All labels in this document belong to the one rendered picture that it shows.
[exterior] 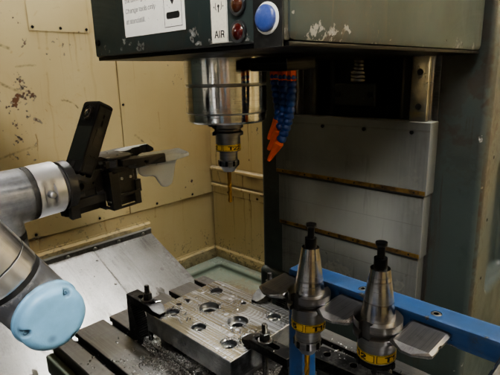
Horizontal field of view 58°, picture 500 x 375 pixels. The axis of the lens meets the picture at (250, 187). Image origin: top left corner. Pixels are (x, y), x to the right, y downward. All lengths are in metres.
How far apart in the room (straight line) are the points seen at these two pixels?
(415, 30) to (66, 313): 0.65
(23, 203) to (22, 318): 0.18
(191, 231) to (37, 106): 0.92
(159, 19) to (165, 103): 1.35
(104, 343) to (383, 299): 0.80
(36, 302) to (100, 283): 1.30
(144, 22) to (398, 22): 0.39
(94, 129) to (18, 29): 1.10
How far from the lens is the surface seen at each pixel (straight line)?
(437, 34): 0.89
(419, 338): 0.62
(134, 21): 0.77
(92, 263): 1.90
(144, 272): 1.89
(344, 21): 0.63
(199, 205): 2.24
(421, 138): 1.14
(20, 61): 1.77
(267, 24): 0.54
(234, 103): 0.83
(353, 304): 0.67
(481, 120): 1.14
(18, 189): 0.65
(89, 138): 0.71
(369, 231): 1.27
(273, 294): 0.69
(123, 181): 0.73
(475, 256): 1.22
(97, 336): 1.26
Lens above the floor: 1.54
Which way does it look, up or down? 14 degrees down
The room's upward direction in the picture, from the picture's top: 2 degrees counter-clockwise
